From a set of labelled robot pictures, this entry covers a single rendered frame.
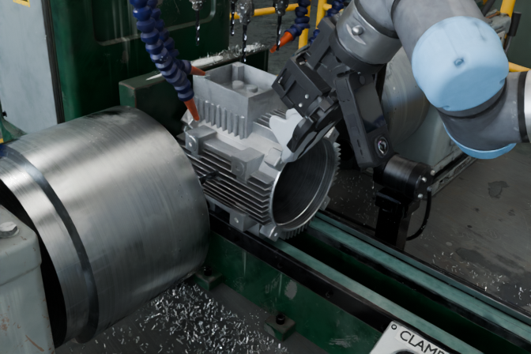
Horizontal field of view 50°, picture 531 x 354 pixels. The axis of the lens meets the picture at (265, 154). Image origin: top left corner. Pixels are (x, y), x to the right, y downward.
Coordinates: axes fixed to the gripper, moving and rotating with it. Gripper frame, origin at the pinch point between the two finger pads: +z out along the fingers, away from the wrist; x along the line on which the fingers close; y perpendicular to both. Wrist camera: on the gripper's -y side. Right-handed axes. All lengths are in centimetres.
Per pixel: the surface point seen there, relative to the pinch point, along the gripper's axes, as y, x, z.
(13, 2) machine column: 49, 12, 13
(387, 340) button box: -23.1, 18.3, -11.5
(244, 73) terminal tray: 18.8, -10.8, 5.9
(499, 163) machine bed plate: -20, -79, 22
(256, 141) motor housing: 6.5, -1.3, 4.5
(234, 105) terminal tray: 12.5, -1.0, 2.9
